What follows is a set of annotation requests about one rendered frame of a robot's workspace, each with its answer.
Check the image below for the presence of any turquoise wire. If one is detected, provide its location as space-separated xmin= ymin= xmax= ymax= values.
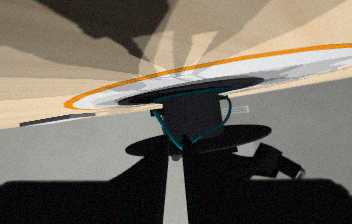
xmin=153 ymin=87 xmax=232 ymax=149

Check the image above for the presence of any white flat disc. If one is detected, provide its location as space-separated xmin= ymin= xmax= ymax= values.
xmin=72 ymin=47 xmax=352 ymax=109

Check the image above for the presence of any orange painted ring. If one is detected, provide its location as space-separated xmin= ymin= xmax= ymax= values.
xmin=63 ymin=43 xmax=352 ymax=110

